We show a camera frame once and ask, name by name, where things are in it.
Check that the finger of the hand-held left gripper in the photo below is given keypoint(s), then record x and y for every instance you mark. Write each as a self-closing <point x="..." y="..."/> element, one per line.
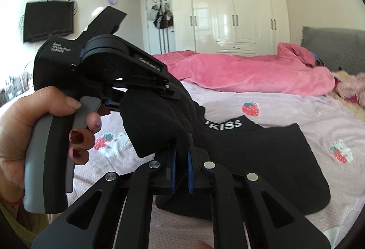
<point x="111" y="105"/>
<point x="148" y="72"/>

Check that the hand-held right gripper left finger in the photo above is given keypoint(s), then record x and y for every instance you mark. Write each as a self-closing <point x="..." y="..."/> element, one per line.
<point x="172" y="175"/>

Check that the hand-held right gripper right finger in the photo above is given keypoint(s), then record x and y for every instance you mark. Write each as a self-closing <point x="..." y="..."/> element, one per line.
<point x="190" y="172"/>

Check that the black printed garment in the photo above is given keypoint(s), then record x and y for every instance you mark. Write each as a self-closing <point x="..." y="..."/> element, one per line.
<point x="256" y="158"/>

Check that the person's left forearm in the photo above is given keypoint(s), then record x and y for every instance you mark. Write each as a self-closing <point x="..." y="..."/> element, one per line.
<point x="17" y="223"/>

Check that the person's right hand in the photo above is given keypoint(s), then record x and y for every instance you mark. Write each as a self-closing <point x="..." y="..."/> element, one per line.
<point x="202" y="245"/>

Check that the person's left hand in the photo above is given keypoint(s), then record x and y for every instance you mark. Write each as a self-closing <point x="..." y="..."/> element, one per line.
<point x="17" y="138"/>

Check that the white door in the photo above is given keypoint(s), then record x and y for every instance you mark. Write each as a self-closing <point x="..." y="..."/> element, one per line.
<point x="154" y="41"/>

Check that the cluttered side desk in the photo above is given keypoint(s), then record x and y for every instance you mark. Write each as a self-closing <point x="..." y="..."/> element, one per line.
<point x="14" y="86"/>

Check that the black striped hanging bag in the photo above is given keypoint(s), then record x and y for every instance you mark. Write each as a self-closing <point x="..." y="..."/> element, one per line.
<point x="159" y="22"/>

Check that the brown hanging bag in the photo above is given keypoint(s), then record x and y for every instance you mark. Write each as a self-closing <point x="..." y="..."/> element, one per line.
<point x="169" y="19"/>

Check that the white hanging bag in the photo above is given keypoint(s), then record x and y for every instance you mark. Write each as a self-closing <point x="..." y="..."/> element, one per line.
<point x="152" y="13"/>

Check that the pink duvet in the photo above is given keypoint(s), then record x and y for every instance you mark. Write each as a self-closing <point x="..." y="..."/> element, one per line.
<point x="228" y="72"/>

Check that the white wardrobe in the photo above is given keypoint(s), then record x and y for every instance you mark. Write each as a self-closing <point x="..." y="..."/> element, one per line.
<point x="222" y="9"/>

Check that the printed pink bed sheet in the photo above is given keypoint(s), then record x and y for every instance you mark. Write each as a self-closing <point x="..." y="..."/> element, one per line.
<point x="285" y="106"/>

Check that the blue printed pillow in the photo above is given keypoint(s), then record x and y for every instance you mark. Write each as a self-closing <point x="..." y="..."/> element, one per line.
<point x="318" y="58"/>

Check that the pink plush toy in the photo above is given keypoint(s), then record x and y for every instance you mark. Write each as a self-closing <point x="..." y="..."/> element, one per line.
<point x="350" y="86"/>

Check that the grey padded headboard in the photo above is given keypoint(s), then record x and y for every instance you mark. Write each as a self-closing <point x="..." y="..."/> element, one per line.
<point x="336" y="41"/>

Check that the black wall television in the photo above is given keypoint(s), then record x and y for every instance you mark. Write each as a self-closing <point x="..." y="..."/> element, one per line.
<point x="48" y="21"/>

